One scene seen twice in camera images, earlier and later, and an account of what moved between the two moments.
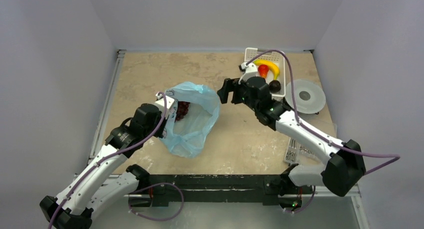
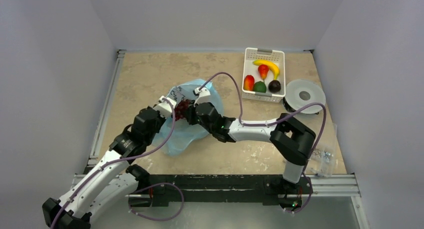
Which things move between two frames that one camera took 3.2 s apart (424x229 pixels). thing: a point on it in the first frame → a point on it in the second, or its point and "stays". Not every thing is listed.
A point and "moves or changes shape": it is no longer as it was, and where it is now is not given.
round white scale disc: [310, 96] stays
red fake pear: [263, 69] stays
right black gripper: [231, 90] → [192, 113]
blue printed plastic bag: [186, 137] moves or changes shape
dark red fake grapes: [182, 109] stays
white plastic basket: [277, 58] stays
